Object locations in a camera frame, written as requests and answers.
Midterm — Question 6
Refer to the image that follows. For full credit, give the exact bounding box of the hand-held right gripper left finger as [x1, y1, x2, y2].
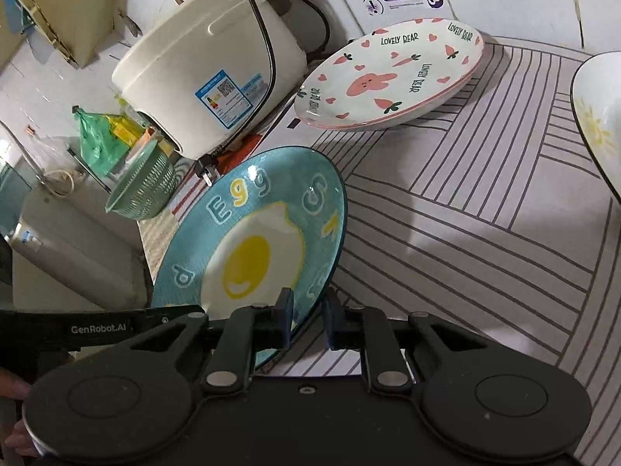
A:
[128, 288, 295, 397]

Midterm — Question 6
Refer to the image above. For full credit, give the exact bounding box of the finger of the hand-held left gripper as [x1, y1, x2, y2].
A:
[144, 304, 208, 337]

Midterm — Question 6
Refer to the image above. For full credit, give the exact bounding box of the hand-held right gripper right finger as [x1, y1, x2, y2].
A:
[323, 290, 488, 397]

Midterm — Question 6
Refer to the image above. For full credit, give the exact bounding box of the blue fried egg plate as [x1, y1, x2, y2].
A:
[151, 146, 347, 372]

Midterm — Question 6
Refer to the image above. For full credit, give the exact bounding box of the white pink bear plate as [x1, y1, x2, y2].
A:
[293, 18, 485, 131]

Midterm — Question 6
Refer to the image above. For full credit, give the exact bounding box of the white bowl with yellow flower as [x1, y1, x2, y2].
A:
[570, 51, 621, 214]

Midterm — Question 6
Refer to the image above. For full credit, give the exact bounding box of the person's left hand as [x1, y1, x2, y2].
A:
[0, 368, 38, 457]

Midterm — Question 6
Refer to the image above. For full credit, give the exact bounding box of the green plastic colander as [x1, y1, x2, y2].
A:
[106, 137, 178, 219]

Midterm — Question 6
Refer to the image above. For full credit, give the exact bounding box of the green plastic bag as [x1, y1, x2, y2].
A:
[73, 106, 146, 170]

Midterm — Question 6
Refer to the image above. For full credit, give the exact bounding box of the yellow packet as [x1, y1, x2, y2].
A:
[111, 115, 144, 149]

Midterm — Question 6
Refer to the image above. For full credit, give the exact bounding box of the grey striped table mat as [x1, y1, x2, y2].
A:
[291, 34, 621, 380]

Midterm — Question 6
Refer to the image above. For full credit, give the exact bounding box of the white rice cooker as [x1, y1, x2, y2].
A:
[111, 0, 309, 161]

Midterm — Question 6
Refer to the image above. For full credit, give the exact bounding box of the wooden cabinet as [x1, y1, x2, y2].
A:
[0, 0, 146, 69]

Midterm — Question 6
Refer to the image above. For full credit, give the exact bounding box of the white coiled cable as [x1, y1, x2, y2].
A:
[41, 169, 77, 196]

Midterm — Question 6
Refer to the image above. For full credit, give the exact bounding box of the black power cord with plug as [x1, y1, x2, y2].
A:
[194, 0, 277, 188]

